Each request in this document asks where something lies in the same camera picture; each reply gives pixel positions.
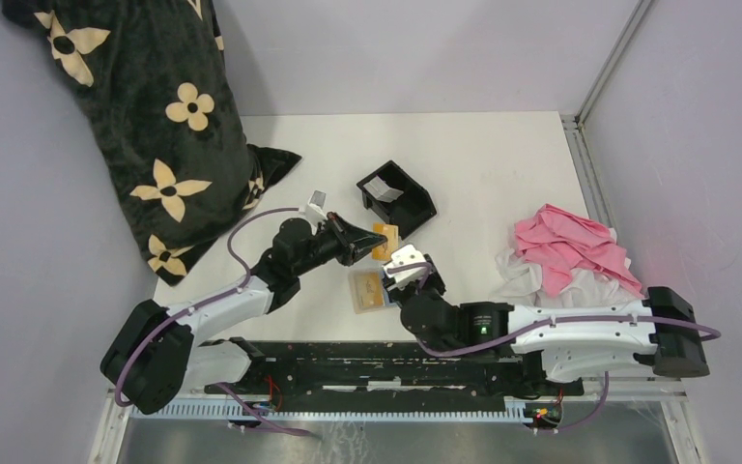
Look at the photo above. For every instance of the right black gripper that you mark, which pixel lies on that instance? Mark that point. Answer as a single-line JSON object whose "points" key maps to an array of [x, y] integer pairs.
{"points": [[399, 292]]}

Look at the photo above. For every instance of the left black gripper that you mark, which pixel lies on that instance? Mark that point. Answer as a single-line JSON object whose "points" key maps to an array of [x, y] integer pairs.
{"points": [[353, 242]]}

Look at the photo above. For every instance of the black plastic tray box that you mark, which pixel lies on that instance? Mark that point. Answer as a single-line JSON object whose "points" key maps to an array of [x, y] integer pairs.
{"points": [[413, 209]]}

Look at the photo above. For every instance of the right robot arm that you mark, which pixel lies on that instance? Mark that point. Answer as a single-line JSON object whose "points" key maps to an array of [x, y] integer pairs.
{"points": [[660, 331]]}

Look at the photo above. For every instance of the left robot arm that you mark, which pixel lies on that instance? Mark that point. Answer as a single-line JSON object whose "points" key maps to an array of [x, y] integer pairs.
{"points": [[163, 350]]}

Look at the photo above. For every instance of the stack of credit cards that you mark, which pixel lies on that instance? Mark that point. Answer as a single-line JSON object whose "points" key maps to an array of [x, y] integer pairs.
{"points": [[381, 191]]}

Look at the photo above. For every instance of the white cloth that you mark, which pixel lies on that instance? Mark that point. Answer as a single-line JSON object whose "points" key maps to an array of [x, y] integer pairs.
{"points": [[522, 285]]}

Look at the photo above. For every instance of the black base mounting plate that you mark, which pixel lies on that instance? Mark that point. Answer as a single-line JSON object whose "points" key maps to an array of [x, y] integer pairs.
{"points": [[388, 377]]}

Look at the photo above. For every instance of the pink cloth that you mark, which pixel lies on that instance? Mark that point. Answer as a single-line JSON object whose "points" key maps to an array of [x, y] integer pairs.
{"points": [[561, 243]]}

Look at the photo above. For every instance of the black floral blanket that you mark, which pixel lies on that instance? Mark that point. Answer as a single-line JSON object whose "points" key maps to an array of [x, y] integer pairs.
{"points": [[150, 77]]}

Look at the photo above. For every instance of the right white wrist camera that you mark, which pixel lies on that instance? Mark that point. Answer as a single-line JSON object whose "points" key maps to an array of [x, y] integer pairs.
{"points": [[405, 258]]}

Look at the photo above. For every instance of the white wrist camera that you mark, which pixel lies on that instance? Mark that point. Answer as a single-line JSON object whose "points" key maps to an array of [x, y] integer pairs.
{"points": [[314, 210], [405, 258]]}

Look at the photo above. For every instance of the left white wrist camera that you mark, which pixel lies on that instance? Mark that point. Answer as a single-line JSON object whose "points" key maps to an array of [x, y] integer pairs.
{"points": [[314, 210]]}

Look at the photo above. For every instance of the aluminium frame rail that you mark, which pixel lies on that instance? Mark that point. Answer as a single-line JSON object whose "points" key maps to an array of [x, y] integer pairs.
{"points": [[574, 125]]}

